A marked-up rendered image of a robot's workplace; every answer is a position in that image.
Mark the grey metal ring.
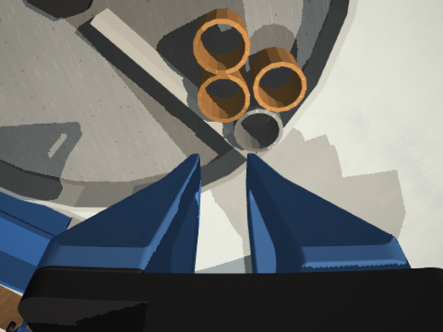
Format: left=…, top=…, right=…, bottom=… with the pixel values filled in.
left=233, top=90, right=283, bottom=152

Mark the bronze bushing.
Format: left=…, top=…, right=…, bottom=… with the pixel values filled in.
left=250, top=47, right=306, bottom=112
left=193, top=8, right=250, bottom=75
left=198, top=66, right=250, bottom=123

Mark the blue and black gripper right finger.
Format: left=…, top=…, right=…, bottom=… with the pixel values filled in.
left=245, top=153, right=411, bottom=273

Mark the blue crate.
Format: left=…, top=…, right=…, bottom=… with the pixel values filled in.
left=0, top=192, right=81, bottom=293

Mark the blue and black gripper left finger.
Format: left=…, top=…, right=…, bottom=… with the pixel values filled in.
left=34, top=154, right=201, bottom=273

